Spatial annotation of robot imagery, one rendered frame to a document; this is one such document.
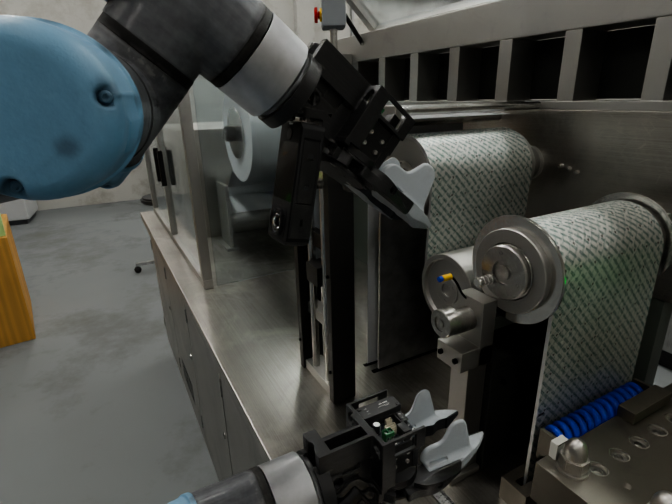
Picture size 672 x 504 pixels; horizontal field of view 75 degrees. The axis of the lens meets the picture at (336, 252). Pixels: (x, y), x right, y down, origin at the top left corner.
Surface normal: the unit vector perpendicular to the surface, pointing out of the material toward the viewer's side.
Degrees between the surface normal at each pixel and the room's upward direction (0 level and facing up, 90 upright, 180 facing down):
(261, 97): 123
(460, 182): 92
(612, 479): 0
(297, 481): 26
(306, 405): 0
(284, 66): 88
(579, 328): 90
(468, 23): 90
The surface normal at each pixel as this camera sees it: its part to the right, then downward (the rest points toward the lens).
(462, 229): 0.48, 0.31
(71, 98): 0.26, 0.32
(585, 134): -0.88, 0.18
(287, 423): -0.02, -0.94
